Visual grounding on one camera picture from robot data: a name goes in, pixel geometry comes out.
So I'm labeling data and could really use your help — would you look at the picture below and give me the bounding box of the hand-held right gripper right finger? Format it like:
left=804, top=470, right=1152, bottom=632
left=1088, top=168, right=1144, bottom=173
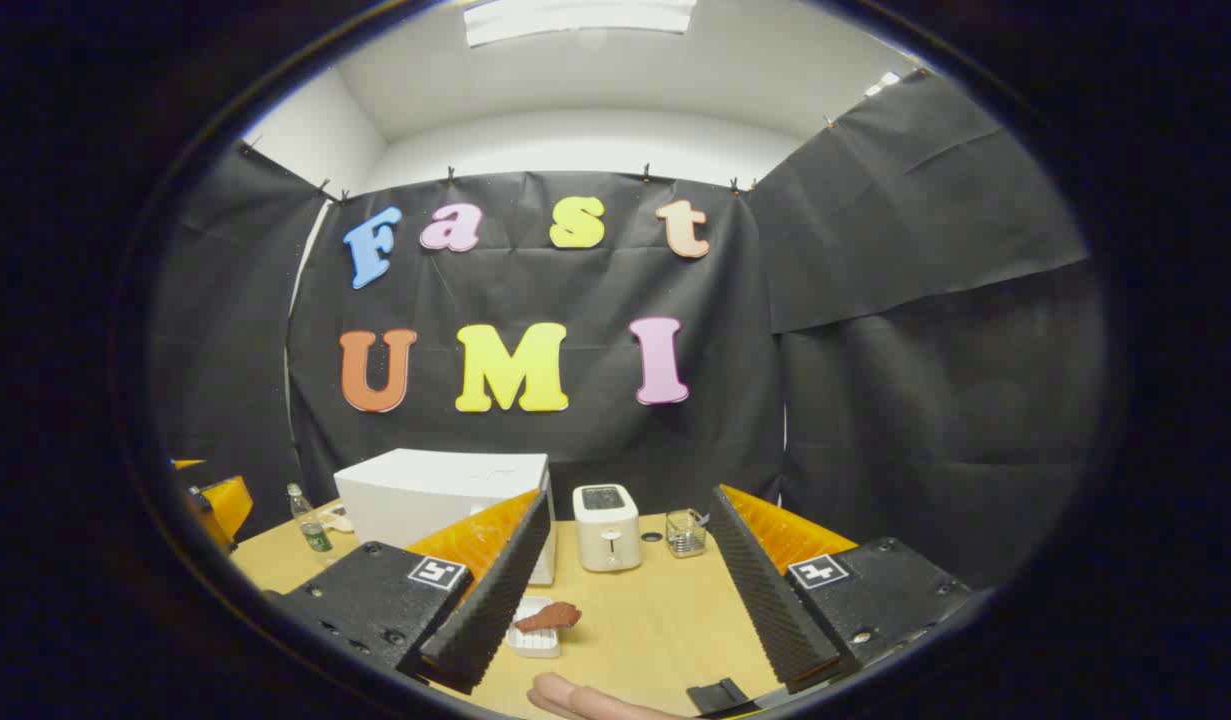
left=707, top=484, right=977, bottom=696

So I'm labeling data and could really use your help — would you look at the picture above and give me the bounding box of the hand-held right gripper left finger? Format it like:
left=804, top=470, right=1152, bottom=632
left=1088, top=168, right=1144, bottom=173
left=265, top=488, right=555, bottom=696

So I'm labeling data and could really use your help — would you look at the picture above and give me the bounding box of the brown meat piece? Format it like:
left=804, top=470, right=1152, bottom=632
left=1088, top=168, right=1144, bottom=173
left=514, top=601, right=584, bottom=634

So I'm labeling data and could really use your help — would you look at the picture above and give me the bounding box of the white microwave oven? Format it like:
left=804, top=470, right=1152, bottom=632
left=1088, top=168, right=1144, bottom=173
left=333, top=448, right=558, bottom=587

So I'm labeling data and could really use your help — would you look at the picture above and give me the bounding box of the clear green label water bottle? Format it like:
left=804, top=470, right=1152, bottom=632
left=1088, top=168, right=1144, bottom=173
left=286, top=484, right=335, bottom=554

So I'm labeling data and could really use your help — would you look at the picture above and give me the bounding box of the clear glass cup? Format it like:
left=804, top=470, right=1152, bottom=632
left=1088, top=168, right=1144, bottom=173
left=665, top=508, right=710, bottom=559

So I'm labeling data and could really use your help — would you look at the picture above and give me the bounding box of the white toaster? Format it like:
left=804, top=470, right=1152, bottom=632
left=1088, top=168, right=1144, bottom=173
left=572, top=484, right=643, bottom=573

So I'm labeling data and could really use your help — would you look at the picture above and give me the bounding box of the ceiling light panel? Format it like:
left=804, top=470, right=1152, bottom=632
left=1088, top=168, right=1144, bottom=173
left=463, top=0, right=698, bottom=48

